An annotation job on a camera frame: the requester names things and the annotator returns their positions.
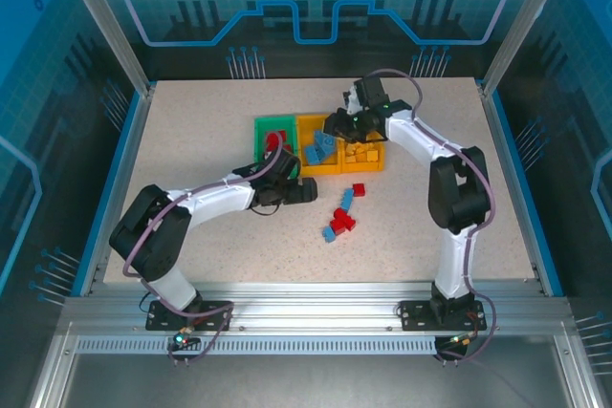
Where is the yellow plastic bin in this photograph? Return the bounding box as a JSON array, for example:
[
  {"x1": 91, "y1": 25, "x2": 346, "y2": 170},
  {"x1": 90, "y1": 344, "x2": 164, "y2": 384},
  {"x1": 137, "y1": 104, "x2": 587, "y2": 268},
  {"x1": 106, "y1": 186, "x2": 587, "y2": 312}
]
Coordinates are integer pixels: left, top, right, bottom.
[
  {"x1": 339, "y1": 114, "x2": 387, "y2": 175},
  {"x1": 295, "y1": 113, "x2": 346, "y2": 178}
]

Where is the green plastic bin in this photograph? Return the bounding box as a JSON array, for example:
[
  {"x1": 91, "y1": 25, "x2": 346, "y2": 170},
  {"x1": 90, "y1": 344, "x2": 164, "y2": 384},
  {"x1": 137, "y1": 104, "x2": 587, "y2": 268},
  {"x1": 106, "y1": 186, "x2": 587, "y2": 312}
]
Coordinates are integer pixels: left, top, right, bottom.
[{"x1": 251, "y1": 115, "x2": 302, "y2": 164}]

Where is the small led circuit board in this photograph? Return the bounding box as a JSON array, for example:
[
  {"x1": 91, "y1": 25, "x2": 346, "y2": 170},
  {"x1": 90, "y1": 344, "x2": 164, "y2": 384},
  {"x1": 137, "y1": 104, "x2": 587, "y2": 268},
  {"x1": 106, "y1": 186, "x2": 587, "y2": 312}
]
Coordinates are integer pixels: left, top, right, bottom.
[
  {"x1": 447, "y1": 331, "x2": 479, "y2": 350},
  {"x1": 166, "y1": 329, "x2": 202, "y2": 352}
]

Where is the grey metal panel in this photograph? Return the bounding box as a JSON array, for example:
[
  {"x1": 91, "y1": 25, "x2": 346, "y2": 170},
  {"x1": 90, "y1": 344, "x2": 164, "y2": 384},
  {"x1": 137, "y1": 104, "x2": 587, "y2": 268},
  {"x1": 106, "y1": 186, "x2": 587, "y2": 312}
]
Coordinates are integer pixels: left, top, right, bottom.
[{"x1": 61, "y1": 353, "x2": 575, "y2": 408}]

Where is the purple sleeved cable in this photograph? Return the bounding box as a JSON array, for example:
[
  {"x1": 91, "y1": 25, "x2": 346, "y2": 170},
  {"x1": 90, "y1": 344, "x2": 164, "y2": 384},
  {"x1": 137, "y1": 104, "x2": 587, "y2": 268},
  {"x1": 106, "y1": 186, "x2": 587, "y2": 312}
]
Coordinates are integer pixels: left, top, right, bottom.
[
  {"x1": 122, "y1": 144, "x2": 284, "y2": 369},
  {"x1": 365, "y1": 67, "x2": 499, "y2": 366}
]

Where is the wide aluminium base rail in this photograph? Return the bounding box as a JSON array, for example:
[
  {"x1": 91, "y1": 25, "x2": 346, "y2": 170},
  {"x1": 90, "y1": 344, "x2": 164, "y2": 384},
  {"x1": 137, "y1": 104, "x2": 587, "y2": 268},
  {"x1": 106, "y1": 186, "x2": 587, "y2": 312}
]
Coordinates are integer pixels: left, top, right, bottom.
[{"x1": 61, "y1": 281, "x2": 578, "y2": 333}]

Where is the aluminium side rail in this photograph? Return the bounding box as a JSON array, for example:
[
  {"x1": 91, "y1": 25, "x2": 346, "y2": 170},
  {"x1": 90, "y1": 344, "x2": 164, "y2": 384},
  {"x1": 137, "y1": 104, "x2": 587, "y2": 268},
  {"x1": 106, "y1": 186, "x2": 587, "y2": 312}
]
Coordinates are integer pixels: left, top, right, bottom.
[
  {"x1": 477, "y1": 80, "x2": 549, "y2": 297},
  {"x1": 78, "y1": 85, "x2": 157, "y2": 297}
]

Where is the slotted grey cable duct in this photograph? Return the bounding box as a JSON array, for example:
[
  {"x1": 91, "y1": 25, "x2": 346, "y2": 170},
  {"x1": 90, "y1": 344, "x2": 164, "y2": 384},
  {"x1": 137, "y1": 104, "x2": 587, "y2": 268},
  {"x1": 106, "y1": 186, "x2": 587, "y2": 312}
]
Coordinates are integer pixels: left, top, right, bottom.
[{"x1": 74, "y1": 335, "x2": 441, "y2": 355}]

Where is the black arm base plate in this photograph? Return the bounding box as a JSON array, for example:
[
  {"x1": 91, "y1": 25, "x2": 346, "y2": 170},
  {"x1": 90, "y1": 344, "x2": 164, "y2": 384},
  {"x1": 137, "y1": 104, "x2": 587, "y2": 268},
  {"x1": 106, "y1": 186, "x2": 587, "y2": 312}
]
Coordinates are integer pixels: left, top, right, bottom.
[
  {"x1": 399, "y1": 299, "x2": 489, "y2": 333},
  {"x1": 145, "y1": 299, "x2": 236, "y2": 333}
]

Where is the aluminium frame post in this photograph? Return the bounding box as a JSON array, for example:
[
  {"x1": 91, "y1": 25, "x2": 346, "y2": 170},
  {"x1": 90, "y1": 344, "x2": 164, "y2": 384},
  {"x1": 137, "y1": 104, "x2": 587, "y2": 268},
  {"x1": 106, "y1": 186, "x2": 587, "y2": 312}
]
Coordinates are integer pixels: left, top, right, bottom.
[
  {"x1": 53, "y1": 0, "x2": 157, "y2": 97},
  {"x1": 480, "y1": 0, "x2": 558, "y2": 97}
]

